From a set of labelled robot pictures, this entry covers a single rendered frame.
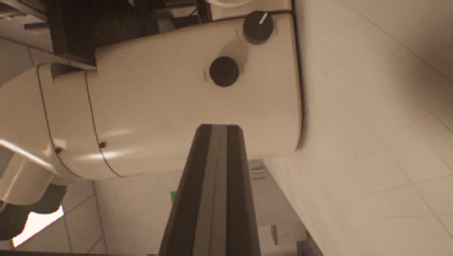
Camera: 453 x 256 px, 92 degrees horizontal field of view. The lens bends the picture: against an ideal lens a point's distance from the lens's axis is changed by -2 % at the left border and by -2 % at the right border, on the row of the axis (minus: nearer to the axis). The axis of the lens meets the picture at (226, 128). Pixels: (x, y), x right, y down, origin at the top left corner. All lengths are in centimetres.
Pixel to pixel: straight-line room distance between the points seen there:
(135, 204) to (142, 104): 322
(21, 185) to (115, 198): 315
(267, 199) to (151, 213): 164
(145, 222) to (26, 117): 326
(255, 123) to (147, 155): 10
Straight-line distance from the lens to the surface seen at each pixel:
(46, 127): 25
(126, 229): 361
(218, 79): 18
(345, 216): 18
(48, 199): 42
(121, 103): 21
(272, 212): 261
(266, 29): 19
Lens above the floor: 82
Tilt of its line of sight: 1 degrees up
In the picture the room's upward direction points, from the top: 97 degrees counter-clockwise
